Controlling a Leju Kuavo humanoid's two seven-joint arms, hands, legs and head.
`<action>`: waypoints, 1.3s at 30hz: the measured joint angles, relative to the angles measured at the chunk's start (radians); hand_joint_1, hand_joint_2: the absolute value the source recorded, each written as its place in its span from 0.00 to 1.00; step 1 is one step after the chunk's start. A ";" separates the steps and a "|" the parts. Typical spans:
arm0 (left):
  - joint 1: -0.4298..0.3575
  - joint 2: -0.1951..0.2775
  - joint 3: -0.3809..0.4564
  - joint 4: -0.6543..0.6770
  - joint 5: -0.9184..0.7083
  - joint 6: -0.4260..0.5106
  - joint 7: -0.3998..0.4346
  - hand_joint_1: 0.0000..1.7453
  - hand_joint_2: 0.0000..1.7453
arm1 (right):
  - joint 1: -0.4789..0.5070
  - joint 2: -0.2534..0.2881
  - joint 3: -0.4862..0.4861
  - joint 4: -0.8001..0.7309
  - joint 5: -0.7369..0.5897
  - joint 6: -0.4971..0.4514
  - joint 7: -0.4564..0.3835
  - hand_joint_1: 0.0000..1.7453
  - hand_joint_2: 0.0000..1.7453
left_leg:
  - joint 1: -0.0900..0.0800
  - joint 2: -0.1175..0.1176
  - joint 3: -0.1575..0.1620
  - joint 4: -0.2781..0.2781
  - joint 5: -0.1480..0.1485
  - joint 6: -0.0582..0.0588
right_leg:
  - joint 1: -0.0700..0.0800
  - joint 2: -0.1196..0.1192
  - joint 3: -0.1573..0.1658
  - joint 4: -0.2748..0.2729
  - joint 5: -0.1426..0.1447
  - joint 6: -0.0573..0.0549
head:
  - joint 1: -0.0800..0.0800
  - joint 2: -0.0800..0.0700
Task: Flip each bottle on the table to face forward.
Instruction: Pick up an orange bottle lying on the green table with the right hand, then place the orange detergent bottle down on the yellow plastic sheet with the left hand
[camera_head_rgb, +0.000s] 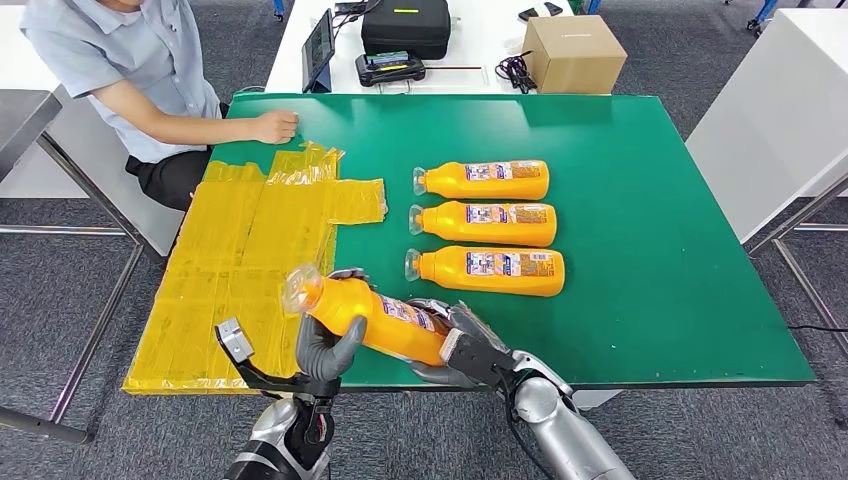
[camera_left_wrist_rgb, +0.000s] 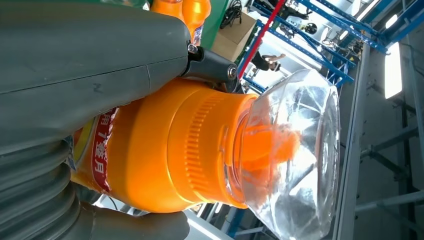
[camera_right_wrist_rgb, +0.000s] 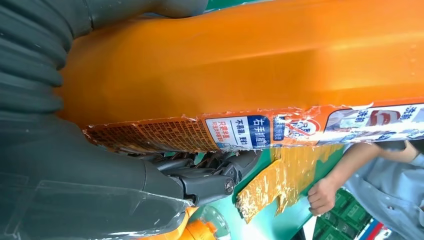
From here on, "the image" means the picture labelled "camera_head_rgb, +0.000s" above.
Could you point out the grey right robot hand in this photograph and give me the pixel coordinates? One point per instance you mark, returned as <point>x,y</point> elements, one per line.
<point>464,318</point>

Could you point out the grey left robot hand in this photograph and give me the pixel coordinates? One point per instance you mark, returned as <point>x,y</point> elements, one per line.
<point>321,361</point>

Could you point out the orange detergent bottle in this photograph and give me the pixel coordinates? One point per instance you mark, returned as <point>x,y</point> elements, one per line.
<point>464,185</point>
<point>450,225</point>
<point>358,311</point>
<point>444,272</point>

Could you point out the yellow taped cardboard sheet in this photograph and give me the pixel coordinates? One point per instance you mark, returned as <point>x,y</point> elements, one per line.
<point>225,265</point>

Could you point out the white table foot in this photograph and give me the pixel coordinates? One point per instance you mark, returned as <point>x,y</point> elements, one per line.
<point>596,399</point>

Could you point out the black handheld controller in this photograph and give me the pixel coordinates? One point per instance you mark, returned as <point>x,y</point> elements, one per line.
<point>391,69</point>

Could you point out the brown cardboard box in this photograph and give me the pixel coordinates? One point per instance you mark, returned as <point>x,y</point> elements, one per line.
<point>570,60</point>

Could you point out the black carrying case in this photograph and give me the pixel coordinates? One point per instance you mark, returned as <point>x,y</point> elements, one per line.
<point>404,30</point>

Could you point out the black tablet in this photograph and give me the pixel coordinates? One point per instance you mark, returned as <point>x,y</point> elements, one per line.
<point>318,46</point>

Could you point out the small black device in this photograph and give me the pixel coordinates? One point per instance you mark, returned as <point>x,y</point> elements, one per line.
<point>553,9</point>
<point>528,14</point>

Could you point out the black power adapter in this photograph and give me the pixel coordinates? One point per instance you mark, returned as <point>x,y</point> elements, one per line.
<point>350,8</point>

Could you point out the green plastic crate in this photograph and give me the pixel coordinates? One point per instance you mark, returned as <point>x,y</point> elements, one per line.
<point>578,5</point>

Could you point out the white side table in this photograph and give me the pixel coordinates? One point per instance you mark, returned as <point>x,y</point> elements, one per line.
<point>762,132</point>

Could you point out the person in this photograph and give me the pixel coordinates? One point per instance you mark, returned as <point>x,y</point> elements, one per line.
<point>132,53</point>

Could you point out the dark grey steel table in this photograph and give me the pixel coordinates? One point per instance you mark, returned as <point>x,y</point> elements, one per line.
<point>26,119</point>

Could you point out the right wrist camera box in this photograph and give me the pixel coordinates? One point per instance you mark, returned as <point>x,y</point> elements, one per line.
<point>477,358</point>

